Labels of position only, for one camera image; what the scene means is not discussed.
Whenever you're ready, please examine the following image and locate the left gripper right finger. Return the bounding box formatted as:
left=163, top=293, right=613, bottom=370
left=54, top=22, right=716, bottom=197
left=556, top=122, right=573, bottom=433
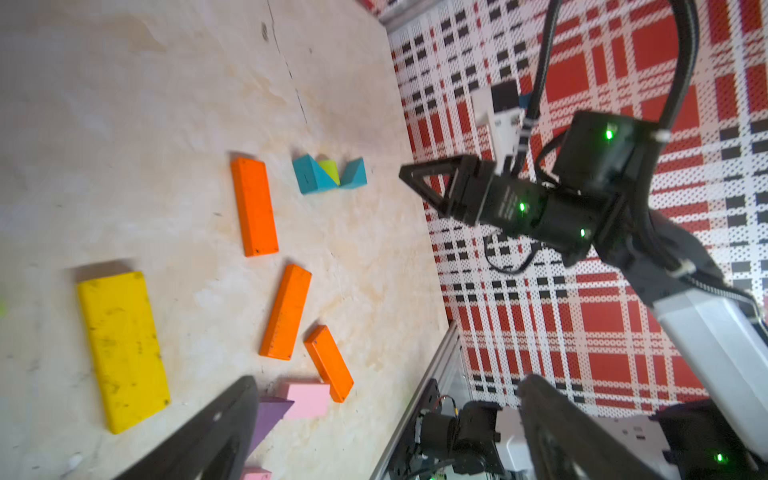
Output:
left=517, top=374, right=661, bottom=479

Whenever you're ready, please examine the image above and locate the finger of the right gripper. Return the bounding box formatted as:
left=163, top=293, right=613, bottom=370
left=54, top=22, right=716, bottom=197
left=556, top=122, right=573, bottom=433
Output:
left=398, top=154, right=480, bottom=184
left=415, top=179, right=460, bottom=219

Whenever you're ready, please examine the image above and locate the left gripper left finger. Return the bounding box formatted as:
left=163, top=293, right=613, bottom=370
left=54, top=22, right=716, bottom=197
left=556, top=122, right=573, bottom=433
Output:
left=118, top=376, right=259, bottom=479

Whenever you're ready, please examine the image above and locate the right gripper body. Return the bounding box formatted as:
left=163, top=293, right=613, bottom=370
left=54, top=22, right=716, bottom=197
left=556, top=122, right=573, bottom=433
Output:
left=446, top=158, right=548, bottom=237

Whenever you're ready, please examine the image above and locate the teal triangle block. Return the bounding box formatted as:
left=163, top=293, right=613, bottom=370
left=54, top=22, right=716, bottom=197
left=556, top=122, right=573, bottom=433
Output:
left=292, top=155, right=340, bottom=195
left=340, top=157, right=367, bottom=189

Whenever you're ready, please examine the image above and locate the green cylinder block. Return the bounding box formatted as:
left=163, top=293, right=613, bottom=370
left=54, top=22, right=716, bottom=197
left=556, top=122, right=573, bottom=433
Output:
left=317, top=159, right=340, bottom=186

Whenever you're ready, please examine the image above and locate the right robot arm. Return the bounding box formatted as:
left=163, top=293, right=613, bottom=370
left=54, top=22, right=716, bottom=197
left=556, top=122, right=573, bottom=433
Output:
left=400, top=1, right=767, bottom=461

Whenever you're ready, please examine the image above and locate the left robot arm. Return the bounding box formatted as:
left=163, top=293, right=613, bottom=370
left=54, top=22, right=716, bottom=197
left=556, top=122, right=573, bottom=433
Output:
left=124, top=375, right=767, bottom=479

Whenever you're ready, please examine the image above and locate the pink block lower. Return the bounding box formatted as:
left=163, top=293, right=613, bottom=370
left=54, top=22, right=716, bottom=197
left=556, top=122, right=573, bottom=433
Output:
left=241, top=467, right=272, bottom=480

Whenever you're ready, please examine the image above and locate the pink block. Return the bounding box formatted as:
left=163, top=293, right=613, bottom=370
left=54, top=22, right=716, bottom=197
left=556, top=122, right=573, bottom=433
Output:
left=278, top=382, right=331, bottom=420
left=241, top=467, right=272, bottom=480

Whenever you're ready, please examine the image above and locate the purple triangle block right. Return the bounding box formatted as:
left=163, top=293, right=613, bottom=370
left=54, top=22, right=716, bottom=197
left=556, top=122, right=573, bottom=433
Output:
left=249, top=397, right=294, bottom=454

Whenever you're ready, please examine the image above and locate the yellow upright long block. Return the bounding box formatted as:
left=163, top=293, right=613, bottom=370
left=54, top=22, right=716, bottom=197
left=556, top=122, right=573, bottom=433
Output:
left=77, top=272, right=171, bottom=435

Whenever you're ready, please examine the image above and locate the pink block right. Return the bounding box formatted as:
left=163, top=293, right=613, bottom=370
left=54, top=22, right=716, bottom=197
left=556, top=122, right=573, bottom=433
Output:
left=278, top=382, right=331, bottom=420

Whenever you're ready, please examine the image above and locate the orange block lower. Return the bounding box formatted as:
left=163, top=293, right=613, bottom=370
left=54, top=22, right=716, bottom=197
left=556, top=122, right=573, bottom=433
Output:
left=304, top=325, right=354, bottom=403

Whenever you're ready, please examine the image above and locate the orange block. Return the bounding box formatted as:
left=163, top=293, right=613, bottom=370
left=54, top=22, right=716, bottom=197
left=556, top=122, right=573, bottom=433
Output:
left=304, top=325, right=354, bottom=403
left=259, top=264, right=312, bottom=361
left=231, top=157, right=279, bottom=257

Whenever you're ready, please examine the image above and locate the orange block middle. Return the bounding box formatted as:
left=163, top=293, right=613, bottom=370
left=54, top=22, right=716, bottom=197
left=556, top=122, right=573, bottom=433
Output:
left=259, top=264, right=312, bottom=361

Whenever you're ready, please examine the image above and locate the orange block top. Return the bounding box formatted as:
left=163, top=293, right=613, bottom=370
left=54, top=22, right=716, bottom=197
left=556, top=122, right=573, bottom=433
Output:
left=231, top=157, right=279, bottom=257

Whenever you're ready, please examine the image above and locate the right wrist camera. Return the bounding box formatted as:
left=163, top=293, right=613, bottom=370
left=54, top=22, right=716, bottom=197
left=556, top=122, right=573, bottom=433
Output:
left=470, top=79, right=529, bottom=176

